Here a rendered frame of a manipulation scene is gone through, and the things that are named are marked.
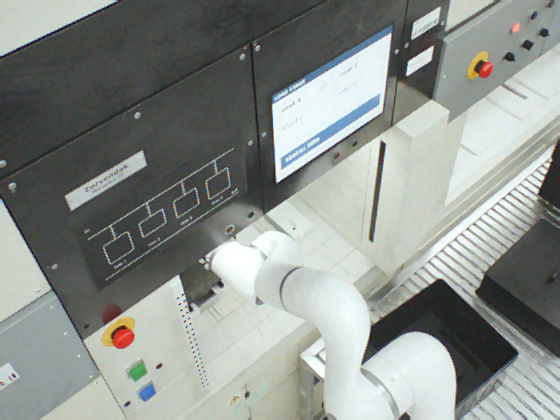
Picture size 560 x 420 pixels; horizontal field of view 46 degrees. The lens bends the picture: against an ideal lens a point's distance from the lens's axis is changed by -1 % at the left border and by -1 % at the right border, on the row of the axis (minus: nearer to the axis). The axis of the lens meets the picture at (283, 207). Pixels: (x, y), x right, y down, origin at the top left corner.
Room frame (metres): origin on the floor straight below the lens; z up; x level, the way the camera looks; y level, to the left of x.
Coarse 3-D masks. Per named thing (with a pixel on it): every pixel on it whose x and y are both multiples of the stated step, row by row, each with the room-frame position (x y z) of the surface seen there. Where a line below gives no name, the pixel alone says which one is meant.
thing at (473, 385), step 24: (432, 288) 0.90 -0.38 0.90; (408, 312) 0.86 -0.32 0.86; (432, 312) 0.91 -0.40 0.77; (456, 312) 0.85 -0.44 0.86; (384, 336) 0.82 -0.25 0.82; (432, 336) 0.83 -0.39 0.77; (456, 336) 0.83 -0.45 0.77; (480, 336) 0.78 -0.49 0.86; (456, 360) 0.76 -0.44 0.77; (480, 360) 0.76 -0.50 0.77; (504, 360) 0.71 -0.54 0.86; (456, 384) 0.69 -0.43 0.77; (480, 384) 0.62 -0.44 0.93; (456, 408) 0.57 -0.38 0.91
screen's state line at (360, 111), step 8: (376, 96) 0.96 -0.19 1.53; (368, 104) 0.95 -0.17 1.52; (376, 104) 0.96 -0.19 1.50; (352, 112) 0.92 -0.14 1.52; (360, 112) 0.93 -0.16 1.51; (344, 120) 0.91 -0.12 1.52; (352, 120) 0.92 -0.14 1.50; (328, 128) 0.88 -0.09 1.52; (336, 128) 0.89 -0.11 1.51; (320, 136) 0.87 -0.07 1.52; (328, 136) 0.88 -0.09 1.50; (304, 144) 0.84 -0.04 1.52; (312, 144) 0.85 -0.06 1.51; (320, 144) 0.87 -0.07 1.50; (296, 152) 0.83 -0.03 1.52; (304, 152) 0.84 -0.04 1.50; (280, 160) 0.80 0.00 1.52; (288, 160) 0.82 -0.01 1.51; (296, 160) 0.83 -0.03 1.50
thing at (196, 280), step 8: (200, 264) 0.89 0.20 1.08; (184, 272) 0.86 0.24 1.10; (192, 272) 0.87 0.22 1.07; (200, 272) 0.89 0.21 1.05; (208, 272) 0.91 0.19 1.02; (184, 280) 0.86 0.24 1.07; (192, 280) 0.87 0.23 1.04; (200, 280) 0.89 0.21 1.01; (208, 280) 0.90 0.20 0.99; (216, 280) 0.92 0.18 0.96; (184, 288) 0.85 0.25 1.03; (192, 288) 0.87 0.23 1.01; (200, 288) 0.89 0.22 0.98; (208, 288) 0.90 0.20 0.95; (192, 296) 0.87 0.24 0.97; (200, 296) 0.89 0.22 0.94
